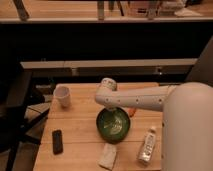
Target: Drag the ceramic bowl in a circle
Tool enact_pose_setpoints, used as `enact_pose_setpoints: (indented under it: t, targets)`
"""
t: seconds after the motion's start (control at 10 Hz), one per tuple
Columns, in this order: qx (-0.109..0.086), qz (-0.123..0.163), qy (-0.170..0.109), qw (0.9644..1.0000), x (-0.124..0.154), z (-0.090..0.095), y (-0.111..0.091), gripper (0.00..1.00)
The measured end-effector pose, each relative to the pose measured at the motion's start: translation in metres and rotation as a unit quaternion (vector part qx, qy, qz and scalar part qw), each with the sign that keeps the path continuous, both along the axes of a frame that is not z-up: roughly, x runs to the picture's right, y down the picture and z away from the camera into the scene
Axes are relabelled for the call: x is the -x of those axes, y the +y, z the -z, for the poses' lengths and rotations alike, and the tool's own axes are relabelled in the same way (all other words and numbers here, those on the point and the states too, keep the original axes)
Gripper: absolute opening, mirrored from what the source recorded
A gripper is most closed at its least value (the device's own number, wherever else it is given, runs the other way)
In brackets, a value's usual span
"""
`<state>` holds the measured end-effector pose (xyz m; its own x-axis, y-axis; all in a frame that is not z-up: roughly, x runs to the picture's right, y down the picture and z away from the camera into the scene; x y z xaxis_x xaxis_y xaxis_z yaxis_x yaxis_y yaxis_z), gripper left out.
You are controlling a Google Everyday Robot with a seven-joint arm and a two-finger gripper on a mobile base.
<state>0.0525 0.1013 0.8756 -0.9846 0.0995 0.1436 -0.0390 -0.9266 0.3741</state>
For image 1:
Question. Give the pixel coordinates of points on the grey metal rail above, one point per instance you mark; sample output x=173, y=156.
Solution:
x=109, y=67

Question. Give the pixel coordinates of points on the clear plastic bottle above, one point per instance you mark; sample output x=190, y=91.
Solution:
x=147, y=147

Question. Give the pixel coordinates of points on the white paper cup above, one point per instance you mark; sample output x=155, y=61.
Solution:
x=62, y=94

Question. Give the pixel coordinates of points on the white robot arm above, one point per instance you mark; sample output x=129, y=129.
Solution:
x=187, y=120

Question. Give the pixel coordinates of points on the green ceramic bowl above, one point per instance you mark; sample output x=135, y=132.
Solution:
x=113, y=126

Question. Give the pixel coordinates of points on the white folded cloth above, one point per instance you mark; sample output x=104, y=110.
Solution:
x=108, y=156

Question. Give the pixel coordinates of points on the black chair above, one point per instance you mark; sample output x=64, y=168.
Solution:
x=13, y=124

